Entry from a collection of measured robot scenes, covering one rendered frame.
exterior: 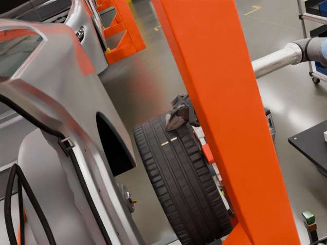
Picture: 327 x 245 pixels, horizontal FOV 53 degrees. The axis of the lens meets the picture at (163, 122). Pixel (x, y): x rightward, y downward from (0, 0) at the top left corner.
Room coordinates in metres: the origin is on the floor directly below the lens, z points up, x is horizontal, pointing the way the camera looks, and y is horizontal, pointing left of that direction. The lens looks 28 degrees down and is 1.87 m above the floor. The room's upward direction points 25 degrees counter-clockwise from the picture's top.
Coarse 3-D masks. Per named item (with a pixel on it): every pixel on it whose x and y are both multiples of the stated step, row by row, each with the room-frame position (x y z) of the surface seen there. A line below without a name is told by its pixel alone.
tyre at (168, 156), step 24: (144, 144) 1.21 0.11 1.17; (168, 144) 1.16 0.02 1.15; (192, 144) 1.12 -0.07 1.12; (168, 168) 1.08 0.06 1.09; (192, 168) 1.06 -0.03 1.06; (168, 192) 1.03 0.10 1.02; (192, 192) 1.01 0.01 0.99; (216, 192) 0.99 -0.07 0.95; (168, 216) 0.99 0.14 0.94; (192, 216) 0.98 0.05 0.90; (216, 216) 0.98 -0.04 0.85; (192, 240) 0.99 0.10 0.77
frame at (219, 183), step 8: (192, 128) 1.28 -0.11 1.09; (200, 128) 1.21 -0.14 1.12; (192, 136) 1.53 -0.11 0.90; (200, 136) 1.18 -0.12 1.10; (200, 152) 1.53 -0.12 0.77; (216, 168) 1.07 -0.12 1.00; (216, 184) 1.40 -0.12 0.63; (224, 192) 1.04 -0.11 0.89; (224, 200) 1.27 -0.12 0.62; (232, 208) 1.03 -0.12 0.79; (232, 216) 1.11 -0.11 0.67
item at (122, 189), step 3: (117, 183) 1.48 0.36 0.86; (120, 186) 1.35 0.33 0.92; (123, 186) 1.37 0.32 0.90; (120, 189) 1.32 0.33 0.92; (123, 189) 1.33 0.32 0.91; (126, 189) 1.39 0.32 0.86; (123, 192) 1.30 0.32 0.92; (123, 195) 1.29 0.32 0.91; (126, 195) 1.32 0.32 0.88; (123, 198) 1.28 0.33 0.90; (126, 198) 1.28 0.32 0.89; (126, 201) 1.27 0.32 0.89; (126, 204) 1.26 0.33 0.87; (129, 204) 1.28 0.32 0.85; (132, 204) 1.34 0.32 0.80; (129, 207) 1.26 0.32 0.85; (132, 207) 1.28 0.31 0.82; (129, 210) 1.26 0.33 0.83; (132, 210) 1.27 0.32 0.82
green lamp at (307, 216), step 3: (309, 210) 0.97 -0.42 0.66; (303, 213) 0.97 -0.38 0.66; (306, 213) 0.96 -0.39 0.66; (309, 213) 0.95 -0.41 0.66; (312, 213) 0.95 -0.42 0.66; (303, 216) 0.96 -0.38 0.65; (306, 216) 0.95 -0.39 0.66; (309, 216) 0.94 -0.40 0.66; (312, 216) 0.94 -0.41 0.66; (303, 219) 0.97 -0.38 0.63; (306, 219) 0.94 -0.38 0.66; (309, 219) 0.94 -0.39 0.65; (312, 219) 0.94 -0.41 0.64; (306, 222) 0.94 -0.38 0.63; (309, 222) 0.94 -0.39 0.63; (312, 222) 0.94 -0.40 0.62
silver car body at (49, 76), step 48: (0, 48) 0.97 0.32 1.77; (48, 48) 1.31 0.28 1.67; (0, 96) 0.79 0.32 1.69; (48, 96) 0.93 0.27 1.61; (96, 96) 1.64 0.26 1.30; (0, 144) 2.31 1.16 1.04; (48, 144) 1.22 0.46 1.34; (96, 144) 1.08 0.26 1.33; (0, 192) 1.94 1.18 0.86; (48, 192) 1.05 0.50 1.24; (96, 192) 0.86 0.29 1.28; (0, 240) 1.18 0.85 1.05; (48, 240) 0.79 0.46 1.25; (96, 240) 0.80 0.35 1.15
